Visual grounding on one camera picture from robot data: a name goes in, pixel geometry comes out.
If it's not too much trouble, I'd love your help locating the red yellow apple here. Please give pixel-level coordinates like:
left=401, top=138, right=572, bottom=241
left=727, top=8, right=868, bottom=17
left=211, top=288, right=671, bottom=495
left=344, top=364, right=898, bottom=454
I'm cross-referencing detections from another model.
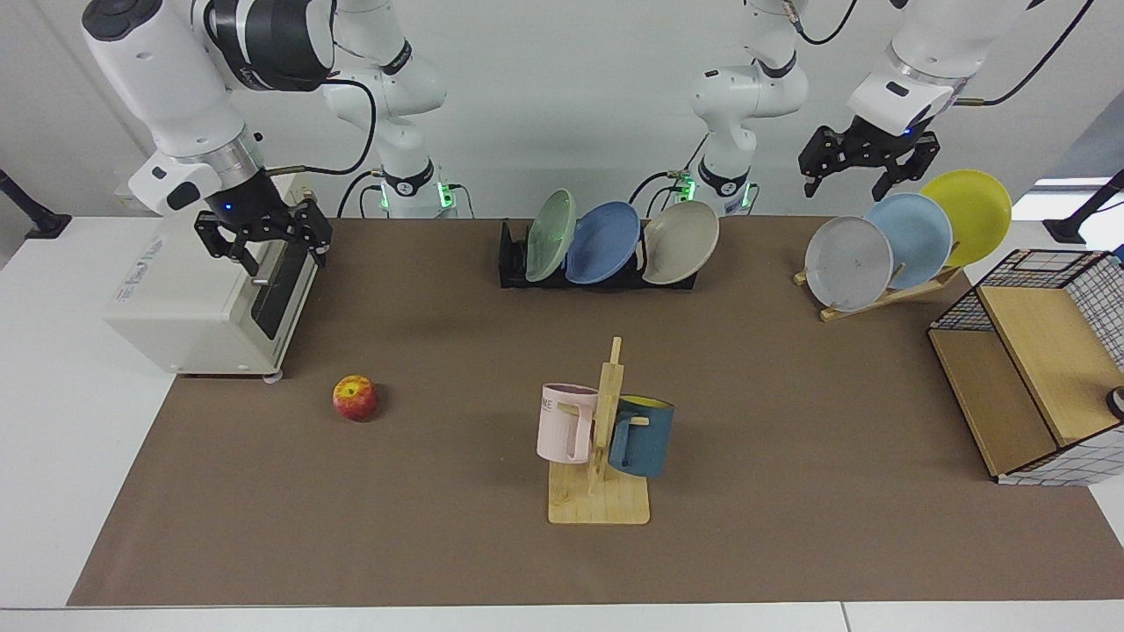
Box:
left=332, top=375, right=379, bottom=422

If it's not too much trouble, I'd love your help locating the light blue plate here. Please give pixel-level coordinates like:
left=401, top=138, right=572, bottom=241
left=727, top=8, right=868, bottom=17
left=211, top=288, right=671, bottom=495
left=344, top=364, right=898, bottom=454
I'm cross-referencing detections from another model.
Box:
left=865, top=192, right=954, bottom=291

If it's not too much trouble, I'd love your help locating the grey plate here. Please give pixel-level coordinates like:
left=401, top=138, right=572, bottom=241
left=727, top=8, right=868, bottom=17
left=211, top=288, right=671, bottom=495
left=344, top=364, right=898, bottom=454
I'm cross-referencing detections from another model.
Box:
left=804, top=216, right=894, bottom=312

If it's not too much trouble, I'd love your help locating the yellow plate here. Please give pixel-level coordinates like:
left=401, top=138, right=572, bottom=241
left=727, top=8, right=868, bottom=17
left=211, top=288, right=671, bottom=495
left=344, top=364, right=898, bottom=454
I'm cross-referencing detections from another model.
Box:
left=919, top=169, right=1012, bottom=269

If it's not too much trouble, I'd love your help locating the wooden plate stand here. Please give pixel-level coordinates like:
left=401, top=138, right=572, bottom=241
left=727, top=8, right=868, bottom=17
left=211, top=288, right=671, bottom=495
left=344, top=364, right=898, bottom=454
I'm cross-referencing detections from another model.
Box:
left=793, top=263, right=964, bottom=322

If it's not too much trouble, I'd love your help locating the beige plate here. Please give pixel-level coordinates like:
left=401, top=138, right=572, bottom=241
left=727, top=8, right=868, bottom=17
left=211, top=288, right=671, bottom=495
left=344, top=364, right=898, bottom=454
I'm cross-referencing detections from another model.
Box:
left=641, top=200, right=720, bottom=286

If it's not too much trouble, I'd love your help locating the black dish rack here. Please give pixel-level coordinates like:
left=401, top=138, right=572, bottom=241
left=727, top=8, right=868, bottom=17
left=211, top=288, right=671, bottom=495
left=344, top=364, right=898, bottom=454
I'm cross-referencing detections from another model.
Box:
left=499, top=219, right=699, bottom=291

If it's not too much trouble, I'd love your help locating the pale green plate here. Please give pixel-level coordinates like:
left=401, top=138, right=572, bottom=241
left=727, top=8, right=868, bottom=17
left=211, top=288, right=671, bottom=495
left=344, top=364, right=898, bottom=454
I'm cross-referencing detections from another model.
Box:
left=525, top=189, right=578, bottom=284

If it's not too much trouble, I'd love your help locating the pale toaster oven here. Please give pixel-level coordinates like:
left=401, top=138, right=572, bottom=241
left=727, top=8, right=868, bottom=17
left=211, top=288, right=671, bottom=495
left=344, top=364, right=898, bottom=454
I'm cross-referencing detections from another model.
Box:
left=104, top=171, right=321, bottom=380

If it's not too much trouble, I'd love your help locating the brown table cloth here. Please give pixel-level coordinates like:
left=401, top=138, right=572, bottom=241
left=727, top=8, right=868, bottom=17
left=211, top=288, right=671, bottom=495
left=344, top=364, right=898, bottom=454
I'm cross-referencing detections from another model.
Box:
left=68, top=217, right=1124, bottom=607

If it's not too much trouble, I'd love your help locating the pink mug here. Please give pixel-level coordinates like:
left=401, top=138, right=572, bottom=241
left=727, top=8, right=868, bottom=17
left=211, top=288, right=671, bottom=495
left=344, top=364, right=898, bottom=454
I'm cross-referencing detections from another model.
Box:
left=537, top=383, right=600, bottom=464

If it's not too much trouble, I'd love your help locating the dark blue mug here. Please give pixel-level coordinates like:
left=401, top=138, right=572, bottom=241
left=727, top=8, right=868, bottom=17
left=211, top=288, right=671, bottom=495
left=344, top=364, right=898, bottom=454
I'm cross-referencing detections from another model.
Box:
left=608, top=395, right=675, bottom=479

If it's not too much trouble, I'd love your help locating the wooden mug stand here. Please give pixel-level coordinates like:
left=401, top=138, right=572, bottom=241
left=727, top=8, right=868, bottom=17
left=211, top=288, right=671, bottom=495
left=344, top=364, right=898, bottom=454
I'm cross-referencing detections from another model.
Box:
left=548, top=337, right=652, bottom=526

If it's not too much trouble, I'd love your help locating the black base cable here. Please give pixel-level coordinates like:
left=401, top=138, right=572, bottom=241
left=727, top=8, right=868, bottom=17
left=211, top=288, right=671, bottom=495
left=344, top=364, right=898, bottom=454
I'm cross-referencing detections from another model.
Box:
left=628, top=132, right=710, bottom=219
left=336, top=169, right=387, bottom=219

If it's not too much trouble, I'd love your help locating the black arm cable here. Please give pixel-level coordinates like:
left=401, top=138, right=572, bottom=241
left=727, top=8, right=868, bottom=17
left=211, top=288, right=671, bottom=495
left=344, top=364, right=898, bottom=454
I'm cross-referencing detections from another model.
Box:
left=955, top=0, right=1099, bottom=107
left=266, top=77, right=378, bottom=176

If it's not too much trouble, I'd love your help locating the black camera stand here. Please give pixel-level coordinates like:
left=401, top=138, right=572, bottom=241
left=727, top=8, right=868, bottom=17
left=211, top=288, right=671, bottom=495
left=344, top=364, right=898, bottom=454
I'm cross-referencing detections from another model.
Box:
left=0, top=169, right=73, bottom=240
left=1043, top=169, right=1124, bottom=245

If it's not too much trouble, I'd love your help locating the wire basket with wooden floor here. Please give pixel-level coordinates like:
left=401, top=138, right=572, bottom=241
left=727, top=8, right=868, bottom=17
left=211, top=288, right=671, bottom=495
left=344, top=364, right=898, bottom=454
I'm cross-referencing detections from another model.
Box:
left=928, top=248, right=1124, bottom=486

